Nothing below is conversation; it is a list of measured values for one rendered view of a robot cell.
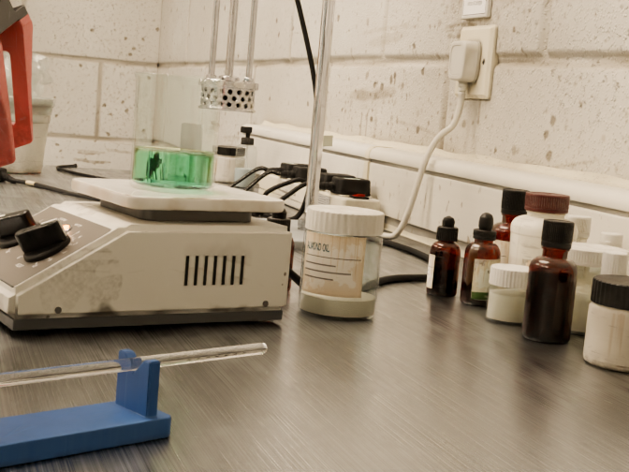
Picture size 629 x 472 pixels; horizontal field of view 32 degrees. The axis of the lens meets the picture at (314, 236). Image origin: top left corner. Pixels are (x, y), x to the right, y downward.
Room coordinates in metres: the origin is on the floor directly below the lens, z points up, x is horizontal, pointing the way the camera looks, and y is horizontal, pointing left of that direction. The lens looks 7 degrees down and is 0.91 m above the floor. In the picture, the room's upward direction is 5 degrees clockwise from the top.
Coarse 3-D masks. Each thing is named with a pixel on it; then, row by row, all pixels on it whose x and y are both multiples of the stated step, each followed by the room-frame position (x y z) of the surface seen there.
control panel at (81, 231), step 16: (48, 208) 0.79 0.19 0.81; (64, 224) 0.74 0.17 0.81; (80, 224) 0.73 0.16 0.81; (96, 224) 0.71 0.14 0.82; (80, 240) 0.69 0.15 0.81; (0, 256) 0.72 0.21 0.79; (16, 256) 0.71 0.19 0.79; (64, 256) 0.68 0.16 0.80; (0, 272) 0.69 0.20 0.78; (16, 272) 0.68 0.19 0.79; (32, 272) 0.67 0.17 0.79
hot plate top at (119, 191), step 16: (80, 192) 0.77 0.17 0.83; (96, 192) 0.75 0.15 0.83; (112, 192) 0.73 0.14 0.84; (128, 192) 0.72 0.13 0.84; (144, 192) 0.73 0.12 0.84; (160, 192) 0.74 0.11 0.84; (224, 192) 0.78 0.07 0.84; (240, 192) 0.80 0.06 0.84; (144, 208) 0.70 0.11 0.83; (160, 208) 0.71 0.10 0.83; (176, 208) 0.71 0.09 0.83; (192, 208) 0.72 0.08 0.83; (208, 208) 0.73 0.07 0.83; (224, 208) 0.73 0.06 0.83; (240, 208) 0.74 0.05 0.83; (256, 208) 0.75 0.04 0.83; (272, 208) 0.76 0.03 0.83
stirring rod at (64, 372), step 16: (176, 352) 0.51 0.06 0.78; (192, 352) 0.51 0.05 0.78; (208, 352) 0.52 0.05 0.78; (224, 352) 0.52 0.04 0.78; (240, 352) 0.53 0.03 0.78; (256, 352) 0.54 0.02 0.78; (48, 368) 0.46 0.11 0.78; (64, 368) 0.46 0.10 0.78; (80, 368) 0.47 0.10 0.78; (96, 368) 0.47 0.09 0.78; (112, 368) 0.48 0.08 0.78; (128, 368) 0.48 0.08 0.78; (0, 384) 0.44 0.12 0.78; (16, 384) 0.45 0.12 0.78
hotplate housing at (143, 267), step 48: (96, 240) 0.68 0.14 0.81; (144, 240) 0.70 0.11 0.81; (192, 240) 0.72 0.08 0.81; (240, 240) 0.74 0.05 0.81; (288, 240) 0.76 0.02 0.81; (0, 288) 0.68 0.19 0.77; (48, 288) 0.66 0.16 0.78; (96, 288) 0.68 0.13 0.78; (144, 288) 0.70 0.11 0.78; (192, 288) 0.72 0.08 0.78; (240, 288) 0.74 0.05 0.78
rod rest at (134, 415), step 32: (128, 352) 0.50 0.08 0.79; (128, 384) 0.49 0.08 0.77; (32, 416) 0.47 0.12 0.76; (64, 416) 0.47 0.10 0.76; (96, 416) 0.48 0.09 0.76; (128, 416) 0.48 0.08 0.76; (160, 416) 0.48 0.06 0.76; (0, 448) 0.43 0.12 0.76; (32, 448) 0.44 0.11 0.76; (64, 448) 0.45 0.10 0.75; (96, 448) 0.46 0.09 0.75
